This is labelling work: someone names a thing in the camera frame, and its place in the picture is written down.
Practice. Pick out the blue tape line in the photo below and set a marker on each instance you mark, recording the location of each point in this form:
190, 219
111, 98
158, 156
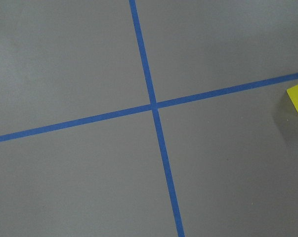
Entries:
148, 107

